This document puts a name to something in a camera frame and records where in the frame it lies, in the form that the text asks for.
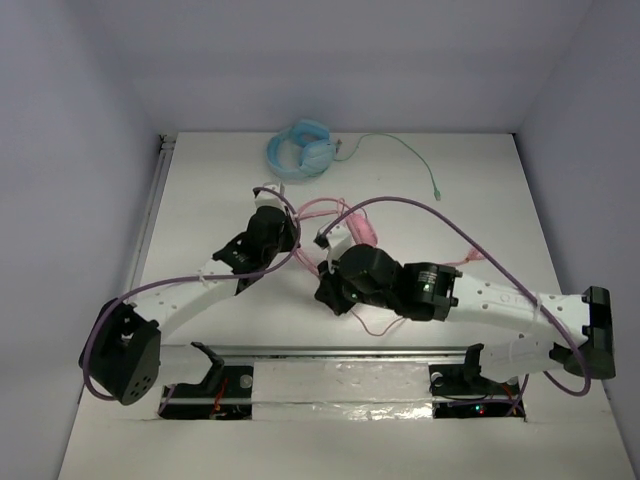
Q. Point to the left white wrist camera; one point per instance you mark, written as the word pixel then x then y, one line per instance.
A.
pixel 270 195

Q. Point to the blue headphones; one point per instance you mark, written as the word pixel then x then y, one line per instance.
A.
pixel 313 151

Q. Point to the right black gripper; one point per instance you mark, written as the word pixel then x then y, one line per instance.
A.
pixel 328 289

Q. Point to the aluminium rail left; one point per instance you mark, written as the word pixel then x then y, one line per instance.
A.
pixel 136 267

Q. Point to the aluminium rail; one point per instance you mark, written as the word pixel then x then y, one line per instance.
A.
pixel 342 351
pixel 136 267

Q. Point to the aluminium rail front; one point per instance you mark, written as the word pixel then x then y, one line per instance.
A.
pixel 342 351

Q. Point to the pink headphones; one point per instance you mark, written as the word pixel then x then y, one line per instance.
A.
pixel 361 229

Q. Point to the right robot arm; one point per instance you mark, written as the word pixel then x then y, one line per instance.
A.
pixel 569 332

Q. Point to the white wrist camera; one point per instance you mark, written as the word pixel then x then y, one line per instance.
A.
pixel 336 242
pixel 270 195

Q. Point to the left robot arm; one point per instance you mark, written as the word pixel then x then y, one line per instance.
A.
pixel 124 356

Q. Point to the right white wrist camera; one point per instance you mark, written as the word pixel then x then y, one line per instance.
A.
pixel 336 242

